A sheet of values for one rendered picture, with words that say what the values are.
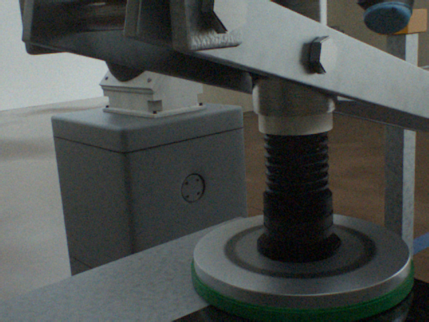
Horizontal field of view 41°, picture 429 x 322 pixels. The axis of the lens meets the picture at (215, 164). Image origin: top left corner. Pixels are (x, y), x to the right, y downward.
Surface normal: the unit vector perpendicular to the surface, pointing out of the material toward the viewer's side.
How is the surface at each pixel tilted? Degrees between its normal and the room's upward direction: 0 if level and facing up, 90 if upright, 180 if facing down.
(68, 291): 0
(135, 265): 0
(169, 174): 90
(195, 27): 90
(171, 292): 0
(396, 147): 90
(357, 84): 90
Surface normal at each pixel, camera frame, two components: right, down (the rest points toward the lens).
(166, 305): -0.06, -0.97
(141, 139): 0.65, 0.15
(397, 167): -0.77, 0.20
